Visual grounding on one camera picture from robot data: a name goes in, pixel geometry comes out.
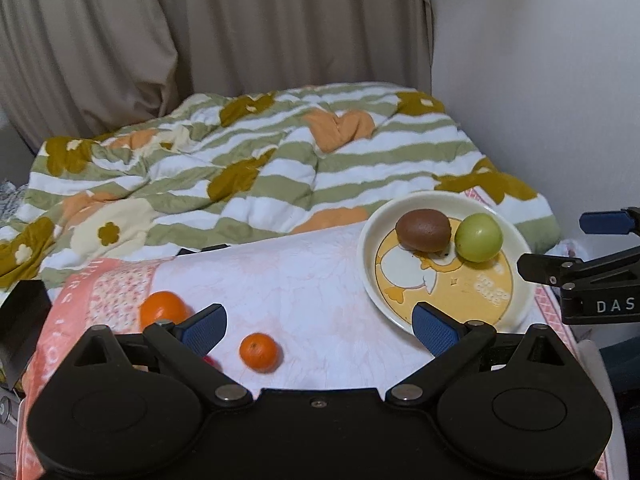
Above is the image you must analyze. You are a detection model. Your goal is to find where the red cherry tomato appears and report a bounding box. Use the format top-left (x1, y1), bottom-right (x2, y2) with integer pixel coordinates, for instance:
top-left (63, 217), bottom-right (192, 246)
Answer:
top-left (203, 356), bottom-right (222, 372)

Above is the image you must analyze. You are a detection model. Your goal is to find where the medium orange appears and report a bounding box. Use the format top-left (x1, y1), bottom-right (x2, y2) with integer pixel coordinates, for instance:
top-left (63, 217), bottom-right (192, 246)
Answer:
top-left (139, 290), bottom-right (192, 330)

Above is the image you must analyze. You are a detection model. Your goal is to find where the small mandarin on cloth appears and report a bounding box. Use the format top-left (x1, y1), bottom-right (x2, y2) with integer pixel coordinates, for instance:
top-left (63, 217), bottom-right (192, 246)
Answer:
top-left (239, 333), bottom-right (280, 373)

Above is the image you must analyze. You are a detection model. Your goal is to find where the white plate with duck print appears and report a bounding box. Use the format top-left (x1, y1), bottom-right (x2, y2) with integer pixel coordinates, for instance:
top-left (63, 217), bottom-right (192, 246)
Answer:
top-left (356, 191), bottom-right (536, 333)

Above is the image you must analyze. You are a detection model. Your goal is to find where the green apple in plate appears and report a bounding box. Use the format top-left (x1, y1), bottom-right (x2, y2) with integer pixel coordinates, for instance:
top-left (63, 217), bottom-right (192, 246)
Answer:
top-left (454, 214), bottom-right (503, 263)

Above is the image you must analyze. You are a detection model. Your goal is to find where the pink white floral cloth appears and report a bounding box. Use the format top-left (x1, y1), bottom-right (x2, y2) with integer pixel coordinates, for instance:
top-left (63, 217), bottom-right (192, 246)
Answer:
top-left (14, 186), bottom-right (614, 480)

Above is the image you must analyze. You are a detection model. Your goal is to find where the brown kiwi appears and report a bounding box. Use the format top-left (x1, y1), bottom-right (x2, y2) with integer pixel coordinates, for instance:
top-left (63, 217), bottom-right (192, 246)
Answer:
top-left (395, 209), bottom-right (451, 252)

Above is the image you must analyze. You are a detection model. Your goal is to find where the black box at left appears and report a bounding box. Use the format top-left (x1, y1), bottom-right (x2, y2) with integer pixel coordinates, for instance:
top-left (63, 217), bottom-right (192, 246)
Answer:
top-left (0, 280), bottom-right (51, 389)

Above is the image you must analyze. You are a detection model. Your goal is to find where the green striped floral blanket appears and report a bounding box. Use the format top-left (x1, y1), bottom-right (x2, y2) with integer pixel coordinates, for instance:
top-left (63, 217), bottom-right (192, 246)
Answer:
top-left (1, 82), bottom-right (560, 290)

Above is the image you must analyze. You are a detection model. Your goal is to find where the beige curtain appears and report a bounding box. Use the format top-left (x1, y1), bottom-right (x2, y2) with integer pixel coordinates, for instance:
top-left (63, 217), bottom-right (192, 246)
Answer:
top-left (1, 0), bottom-right (433, 148)

